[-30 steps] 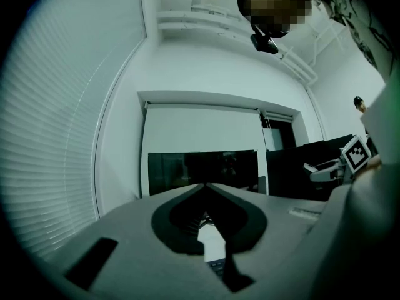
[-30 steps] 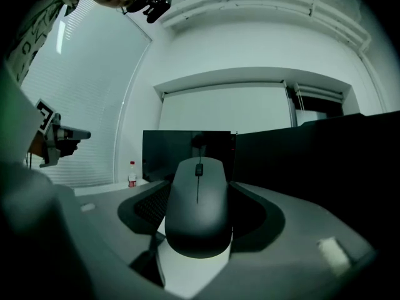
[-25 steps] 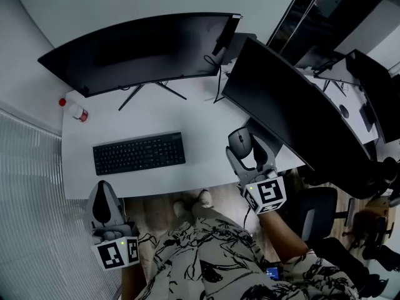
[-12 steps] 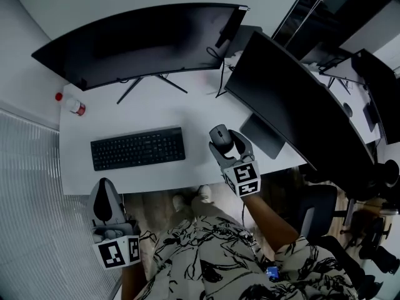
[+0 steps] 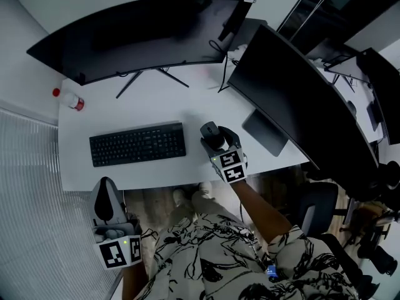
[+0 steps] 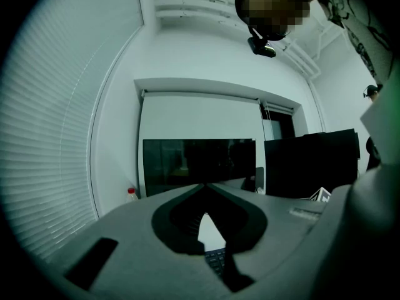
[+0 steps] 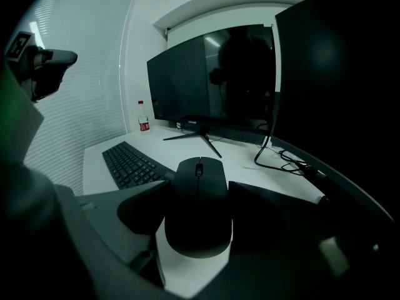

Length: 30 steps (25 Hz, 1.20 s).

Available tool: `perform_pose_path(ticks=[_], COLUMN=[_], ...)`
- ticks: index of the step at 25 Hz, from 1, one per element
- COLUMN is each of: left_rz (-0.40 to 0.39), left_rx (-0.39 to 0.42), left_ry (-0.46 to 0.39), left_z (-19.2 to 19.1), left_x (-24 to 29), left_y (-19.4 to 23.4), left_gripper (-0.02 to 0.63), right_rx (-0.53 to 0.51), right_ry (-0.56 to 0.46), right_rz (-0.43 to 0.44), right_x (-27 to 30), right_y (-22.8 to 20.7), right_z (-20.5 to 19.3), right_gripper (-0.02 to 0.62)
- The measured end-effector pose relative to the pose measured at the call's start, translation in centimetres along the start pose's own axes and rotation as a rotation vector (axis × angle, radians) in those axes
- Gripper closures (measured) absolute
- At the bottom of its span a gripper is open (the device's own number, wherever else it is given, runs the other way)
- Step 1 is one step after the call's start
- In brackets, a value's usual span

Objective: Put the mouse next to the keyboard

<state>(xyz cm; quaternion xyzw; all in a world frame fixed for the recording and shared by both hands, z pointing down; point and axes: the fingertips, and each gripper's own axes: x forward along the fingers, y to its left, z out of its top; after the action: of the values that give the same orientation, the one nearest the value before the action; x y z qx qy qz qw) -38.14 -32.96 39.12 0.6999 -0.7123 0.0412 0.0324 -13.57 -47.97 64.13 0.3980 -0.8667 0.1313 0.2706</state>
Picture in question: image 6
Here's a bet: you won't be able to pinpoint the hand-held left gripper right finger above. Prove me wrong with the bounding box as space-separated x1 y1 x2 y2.
204 182 337 293

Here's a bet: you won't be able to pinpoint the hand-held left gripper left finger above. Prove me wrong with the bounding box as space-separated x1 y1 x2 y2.
46 182 234 300

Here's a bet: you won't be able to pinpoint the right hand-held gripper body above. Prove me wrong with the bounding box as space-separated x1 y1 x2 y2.
309 187 333 203

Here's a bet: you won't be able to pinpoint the black keyboard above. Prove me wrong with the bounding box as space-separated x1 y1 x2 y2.
204 247 228 278

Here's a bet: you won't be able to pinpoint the dark window pane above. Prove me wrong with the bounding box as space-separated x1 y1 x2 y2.
269 109 296 139

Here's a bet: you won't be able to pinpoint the black wide monitor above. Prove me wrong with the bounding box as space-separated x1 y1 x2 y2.
142 138 258 197

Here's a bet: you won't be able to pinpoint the white roller blind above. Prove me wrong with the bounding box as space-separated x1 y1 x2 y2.
138 89 264 197

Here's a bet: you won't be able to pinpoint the white slatted window blind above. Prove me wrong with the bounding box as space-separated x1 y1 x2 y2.
1 0 146 262

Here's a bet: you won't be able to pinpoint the person's head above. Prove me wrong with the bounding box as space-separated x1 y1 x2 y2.
234 0 323 42

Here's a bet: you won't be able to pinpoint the white ceiling pipes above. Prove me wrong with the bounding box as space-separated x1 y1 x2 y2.
154 0 344 81

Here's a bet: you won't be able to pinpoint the black head-mounted camera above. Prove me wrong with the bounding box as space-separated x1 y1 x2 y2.
247 36 278 58

